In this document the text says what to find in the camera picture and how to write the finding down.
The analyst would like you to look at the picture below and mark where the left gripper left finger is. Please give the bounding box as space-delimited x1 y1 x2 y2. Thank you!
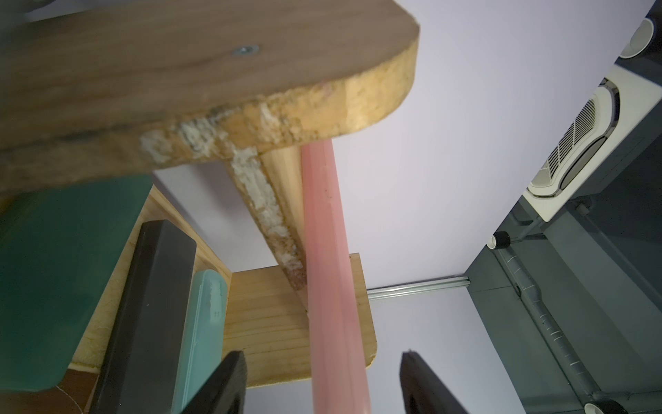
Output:
182 351 248 414

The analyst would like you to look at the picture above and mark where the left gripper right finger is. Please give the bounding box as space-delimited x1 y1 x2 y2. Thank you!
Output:
399 351 455 413

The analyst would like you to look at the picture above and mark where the black pencil case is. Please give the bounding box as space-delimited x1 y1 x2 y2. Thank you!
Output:
91 220 197 413

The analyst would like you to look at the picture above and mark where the light pink pencil case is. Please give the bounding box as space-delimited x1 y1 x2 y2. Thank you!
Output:
301 141 371 413

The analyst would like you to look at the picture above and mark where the dark green pencil case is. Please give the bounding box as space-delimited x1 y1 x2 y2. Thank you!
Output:
1 175 153 392

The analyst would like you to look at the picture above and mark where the teal pencil case lower shelf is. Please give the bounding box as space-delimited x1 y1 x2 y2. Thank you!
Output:
171 270 229 413

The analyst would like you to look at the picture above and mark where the wooden two-tier shelf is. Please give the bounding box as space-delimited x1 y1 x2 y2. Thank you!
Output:
0 0 421 389

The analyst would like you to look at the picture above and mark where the white ceiling fan unit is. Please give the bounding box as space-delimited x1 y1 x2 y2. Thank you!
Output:
523 65 661 222

